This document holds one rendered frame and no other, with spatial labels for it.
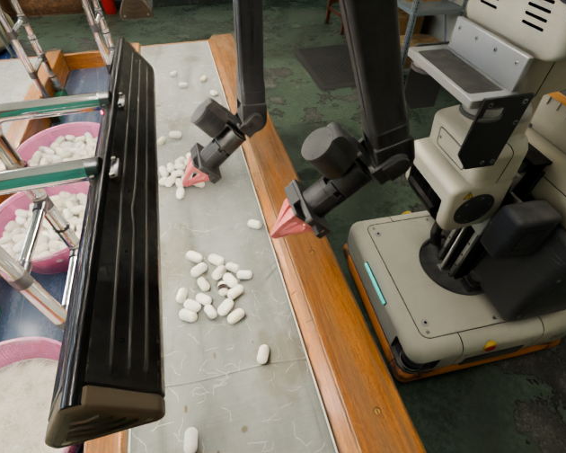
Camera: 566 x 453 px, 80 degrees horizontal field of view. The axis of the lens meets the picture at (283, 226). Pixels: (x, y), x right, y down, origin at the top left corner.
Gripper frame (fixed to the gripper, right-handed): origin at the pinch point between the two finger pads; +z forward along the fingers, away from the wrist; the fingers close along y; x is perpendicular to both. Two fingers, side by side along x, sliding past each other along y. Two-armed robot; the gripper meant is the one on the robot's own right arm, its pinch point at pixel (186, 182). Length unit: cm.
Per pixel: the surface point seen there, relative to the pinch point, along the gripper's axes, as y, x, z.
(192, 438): 58, -3, 3
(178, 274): 26.6, -1.5, 4.7
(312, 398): 57, 11, -10
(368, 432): 64, 13, -16
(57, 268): 14.4, -15.9, 27.5
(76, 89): -83, -19, 35
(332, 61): -230, 150, -59
